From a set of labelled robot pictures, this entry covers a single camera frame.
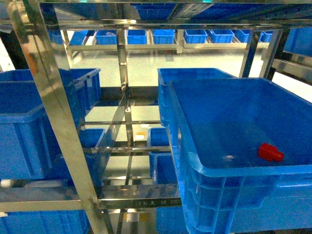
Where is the blue crate on shelf right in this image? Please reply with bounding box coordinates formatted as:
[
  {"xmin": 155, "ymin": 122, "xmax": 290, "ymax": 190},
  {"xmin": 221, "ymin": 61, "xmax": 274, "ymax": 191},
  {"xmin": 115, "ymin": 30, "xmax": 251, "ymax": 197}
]
[{"xmin": 158, "ymin": 68, "xmax": 312, "ymax": 234}]

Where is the blue crate lower shelf left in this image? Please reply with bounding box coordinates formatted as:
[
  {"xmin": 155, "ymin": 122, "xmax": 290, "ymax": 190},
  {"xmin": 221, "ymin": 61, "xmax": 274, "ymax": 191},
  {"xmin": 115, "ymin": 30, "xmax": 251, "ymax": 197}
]
[{"xmin": 0, "ymin": 210, "xmax": 90, "ymax": 234}]

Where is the blue crate shelf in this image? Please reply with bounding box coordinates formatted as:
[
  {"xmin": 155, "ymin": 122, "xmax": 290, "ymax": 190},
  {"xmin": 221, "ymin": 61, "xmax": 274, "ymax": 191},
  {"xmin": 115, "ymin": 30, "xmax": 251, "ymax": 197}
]
[
  {"xmin": 156, "ymin": 207, "xmax": 188, "ymax": 234},
  {"xmin": 0, "ymin": 210, "xmax": 90, "ymax": 234}
]

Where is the stainless steel shelf rack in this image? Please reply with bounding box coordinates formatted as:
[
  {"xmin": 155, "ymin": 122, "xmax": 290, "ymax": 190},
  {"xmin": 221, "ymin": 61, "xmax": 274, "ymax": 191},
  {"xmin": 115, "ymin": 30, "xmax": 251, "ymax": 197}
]
[{"xmin": 4, "ymin": 0, "xmax": 312, "ymax": 234}]

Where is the red single-stud block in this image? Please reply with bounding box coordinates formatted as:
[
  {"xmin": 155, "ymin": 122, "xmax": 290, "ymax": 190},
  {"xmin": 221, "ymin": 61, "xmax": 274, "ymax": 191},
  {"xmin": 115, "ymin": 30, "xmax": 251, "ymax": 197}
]
[{"xmin": 257, "ymin": 143, "xmax": 284, "ymax": 162}]

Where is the blue crate on shelf left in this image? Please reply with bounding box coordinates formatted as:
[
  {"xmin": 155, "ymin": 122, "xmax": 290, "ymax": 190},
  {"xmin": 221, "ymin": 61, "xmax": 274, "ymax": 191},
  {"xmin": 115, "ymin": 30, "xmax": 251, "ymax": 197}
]
[{"xmin": 0, "ymin": 68, "xmax": 105, "ymax": 180}]

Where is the blue crate on shelf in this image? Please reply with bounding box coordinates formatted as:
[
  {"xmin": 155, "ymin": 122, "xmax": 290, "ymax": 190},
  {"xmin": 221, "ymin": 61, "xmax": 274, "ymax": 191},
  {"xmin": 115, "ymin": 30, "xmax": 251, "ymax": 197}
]
[
  {"xmin": 0, "ymin": 68, "xmax": 105, "ymax": 180},
  {"xmin": 158, "ymin": 68, "xmax": 312, "ymax": 234}
]

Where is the blue crate lower shelf right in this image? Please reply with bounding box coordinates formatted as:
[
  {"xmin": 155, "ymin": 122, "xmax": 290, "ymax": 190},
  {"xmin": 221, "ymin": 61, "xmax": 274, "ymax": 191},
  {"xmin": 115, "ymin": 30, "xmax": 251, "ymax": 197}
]
[{"xmin": 156, "ymin": 207, "xmax": 188, "ymax": 234}]

